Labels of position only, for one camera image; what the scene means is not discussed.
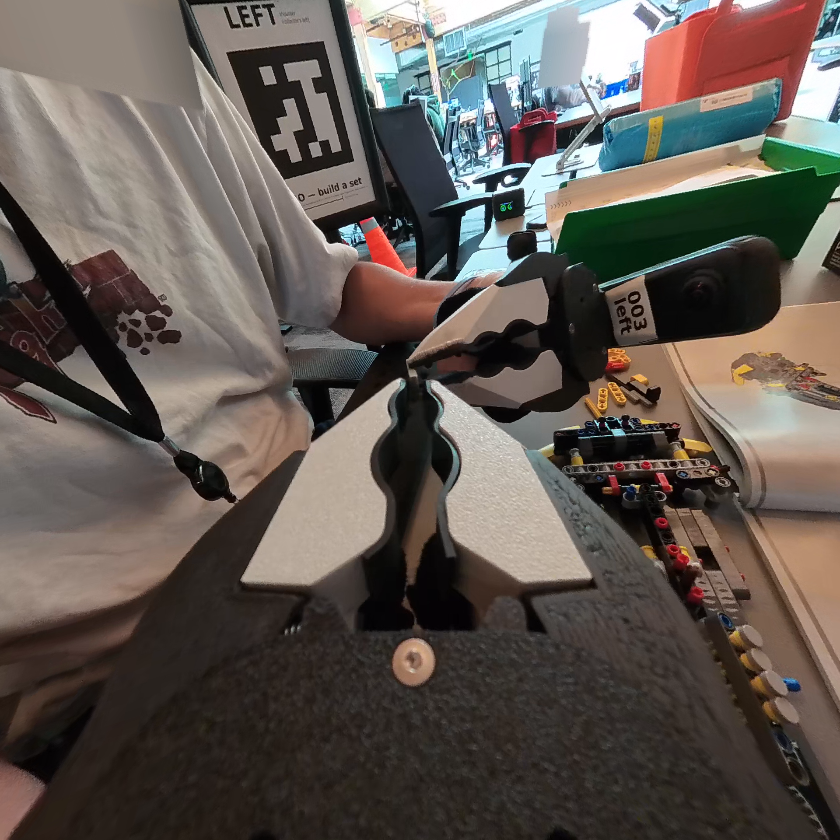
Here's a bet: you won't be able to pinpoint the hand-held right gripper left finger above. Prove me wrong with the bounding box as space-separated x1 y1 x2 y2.
240 378 416 627

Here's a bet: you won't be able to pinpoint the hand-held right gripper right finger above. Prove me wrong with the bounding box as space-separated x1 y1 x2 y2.
420 381 595 624

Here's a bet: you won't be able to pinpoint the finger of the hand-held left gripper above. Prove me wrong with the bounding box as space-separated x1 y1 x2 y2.
453 341 567 411
407 277 552 368

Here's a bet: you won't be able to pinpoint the person's left forearm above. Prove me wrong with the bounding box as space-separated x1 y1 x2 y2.
328 261 473 345

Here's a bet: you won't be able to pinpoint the scattered yellow lego pieces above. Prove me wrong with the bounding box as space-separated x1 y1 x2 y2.
583 348 662 419

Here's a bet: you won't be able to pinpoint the partly built lego car chassis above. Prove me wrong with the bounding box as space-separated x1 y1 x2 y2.
538 413 821 788

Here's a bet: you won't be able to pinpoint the orange traffic cone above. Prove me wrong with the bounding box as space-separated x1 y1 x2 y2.
357 217 417 277

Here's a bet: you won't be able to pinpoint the green plastic bin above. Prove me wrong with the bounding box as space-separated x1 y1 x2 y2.
554 138 840 263

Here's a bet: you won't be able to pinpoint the flat white paper bag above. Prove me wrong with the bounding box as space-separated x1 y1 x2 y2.
545 154 782 227

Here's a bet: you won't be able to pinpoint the black office chair with armrests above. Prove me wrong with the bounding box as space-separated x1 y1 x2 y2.
285 344 395 427

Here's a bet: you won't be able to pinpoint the red backpack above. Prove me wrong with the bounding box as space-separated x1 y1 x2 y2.
511 108 557 165

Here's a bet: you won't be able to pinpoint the white desk lamp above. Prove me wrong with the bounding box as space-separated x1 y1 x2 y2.
556 77 614 175

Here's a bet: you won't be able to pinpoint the blue wrapped package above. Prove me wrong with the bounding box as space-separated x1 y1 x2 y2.
598 79 783 173

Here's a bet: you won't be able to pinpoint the open instruction booklet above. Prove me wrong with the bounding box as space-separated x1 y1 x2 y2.
663 302 840 729

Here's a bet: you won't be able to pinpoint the red carrying case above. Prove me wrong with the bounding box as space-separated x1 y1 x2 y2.
640 0 828 122

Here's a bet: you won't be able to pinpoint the black framed marker sign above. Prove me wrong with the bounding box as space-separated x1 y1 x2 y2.
180 0 391 227

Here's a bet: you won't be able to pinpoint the black lanyard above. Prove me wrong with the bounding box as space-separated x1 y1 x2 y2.
0 184 181 460

